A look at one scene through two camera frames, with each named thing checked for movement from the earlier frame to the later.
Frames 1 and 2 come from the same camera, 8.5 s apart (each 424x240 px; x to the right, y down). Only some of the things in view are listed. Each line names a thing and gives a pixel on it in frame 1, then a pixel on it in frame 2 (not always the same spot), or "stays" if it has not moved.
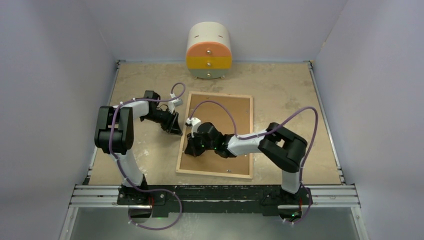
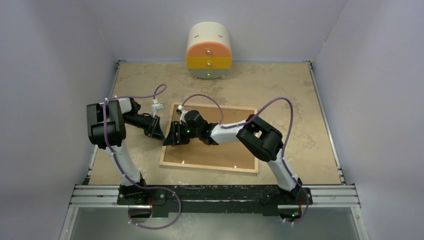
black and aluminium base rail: (149, 201) stays
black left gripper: (175, 128) → (154, 128)
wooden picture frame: (183, 132) → (234, 169)
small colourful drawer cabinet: (209, 50) stays
